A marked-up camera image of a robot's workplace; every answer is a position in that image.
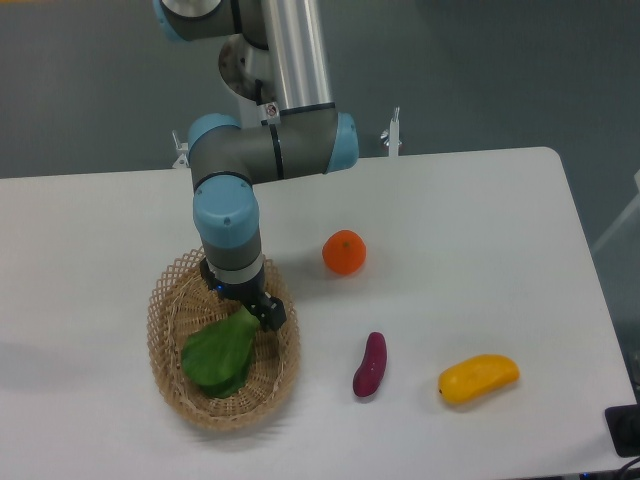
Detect black device at edge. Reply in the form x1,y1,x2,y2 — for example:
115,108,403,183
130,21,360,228
604,404,639,458

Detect green bok choy vegetable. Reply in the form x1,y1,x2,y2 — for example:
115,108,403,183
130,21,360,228
181,307,259,399

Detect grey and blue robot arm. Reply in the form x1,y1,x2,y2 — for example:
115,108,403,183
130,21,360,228
154,1,359,331

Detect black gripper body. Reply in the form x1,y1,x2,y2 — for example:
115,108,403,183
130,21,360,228
199,260,265,306

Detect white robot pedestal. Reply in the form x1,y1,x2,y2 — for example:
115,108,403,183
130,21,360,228
237,96,280,129

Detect yellow mango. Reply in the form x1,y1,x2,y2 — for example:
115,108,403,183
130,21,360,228
438,354,520,405

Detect orange mandarin fruit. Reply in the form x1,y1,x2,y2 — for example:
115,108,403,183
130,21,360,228
322,230,367,276

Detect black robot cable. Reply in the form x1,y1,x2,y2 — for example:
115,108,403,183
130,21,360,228
254,78,274,126

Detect woven wicker basket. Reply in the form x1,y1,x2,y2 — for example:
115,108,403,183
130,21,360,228
147,248,301,432

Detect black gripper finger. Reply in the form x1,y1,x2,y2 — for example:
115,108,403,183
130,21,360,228
243,292,287,332

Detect purple sweet potato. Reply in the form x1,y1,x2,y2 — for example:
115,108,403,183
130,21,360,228
352,332,388,398

